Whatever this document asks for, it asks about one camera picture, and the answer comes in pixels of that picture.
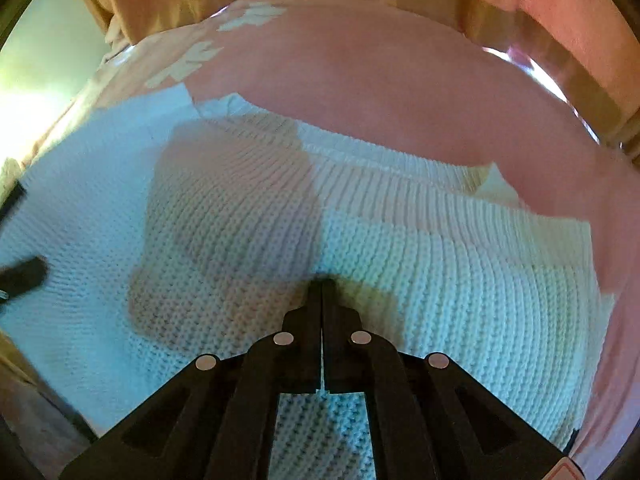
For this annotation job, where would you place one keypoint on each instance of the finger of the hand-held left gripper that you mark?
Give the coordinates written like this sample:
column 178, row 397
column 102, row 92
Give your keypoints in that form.
column 25, row 277
column 12, row 202

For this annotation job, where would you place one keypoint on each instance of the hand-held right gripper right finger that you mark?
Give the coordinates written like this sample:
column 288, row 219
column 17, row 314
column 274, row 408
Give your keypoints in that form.
column 329, row 310

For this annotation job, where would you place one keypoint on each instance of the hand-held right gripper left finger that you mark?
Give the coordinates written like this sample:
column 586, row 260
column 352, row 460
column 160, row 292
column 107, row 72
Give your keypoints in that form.
column 315, row 310

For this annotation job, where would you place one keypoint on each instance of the white black red knit sweater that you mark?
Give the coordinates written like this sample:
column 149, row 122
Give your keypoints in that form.
column 450, row 285

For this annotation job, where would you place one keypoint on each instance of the pink bed sheet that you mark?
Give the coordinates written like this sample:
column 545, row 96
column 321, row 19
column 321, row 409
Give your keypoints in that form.
column 380, row 80

